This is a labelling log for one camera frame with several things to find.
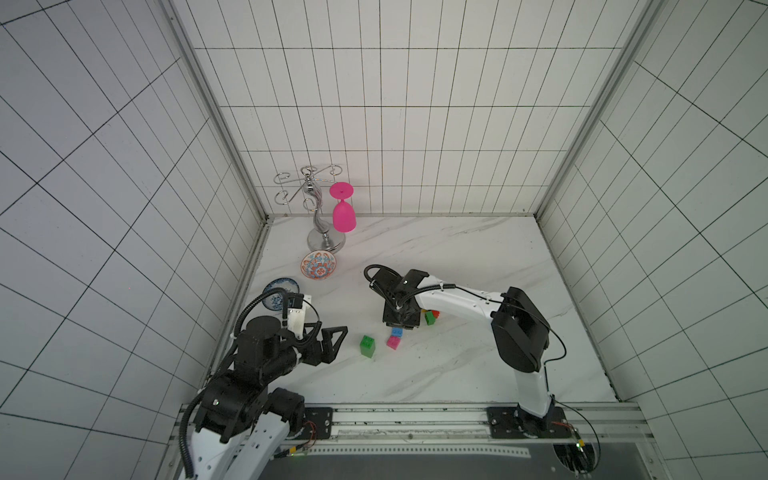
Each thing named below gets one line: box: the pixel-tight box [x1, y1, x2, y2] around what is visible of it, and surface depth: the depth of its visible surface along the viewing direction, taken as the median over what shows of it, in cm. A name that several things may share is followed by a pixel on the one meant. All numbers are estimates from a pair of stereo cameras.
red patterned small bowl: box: [300, 250, 337, 280], surface depth 105 cm
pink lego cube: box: [386, 336, 401, 350], surface depth 87 cm
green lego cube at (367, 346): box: [360, 335, 376, 359], surface depth 81 cm
